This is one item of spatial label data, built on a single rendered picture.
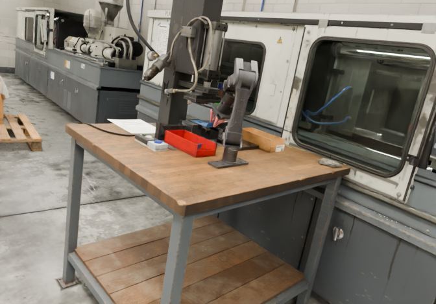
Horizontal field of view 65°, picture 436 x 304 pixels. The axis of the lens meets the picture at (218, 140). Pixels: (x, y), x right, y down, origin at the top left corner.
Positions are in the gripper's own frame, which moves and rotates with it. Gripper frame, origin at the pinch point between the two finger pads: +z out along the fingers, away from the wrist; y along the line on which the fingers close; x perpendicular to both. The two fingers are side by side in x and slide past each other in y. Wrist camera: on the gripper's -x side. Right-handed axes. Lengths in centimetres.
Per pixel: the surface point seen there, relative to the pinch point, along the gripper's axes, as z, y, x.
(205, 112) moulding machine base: 47, 63, -66
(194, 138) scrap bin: 5.4, -4.9, 12.7
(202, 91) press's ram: -8.1, 15.8, 2.4
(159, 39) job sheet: 45, 168, -73
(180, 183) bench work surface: -9, -40, 49
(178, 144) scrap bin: 5.6, -8.2, 24.2
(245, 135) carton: 3.9, -5.3, -24.3
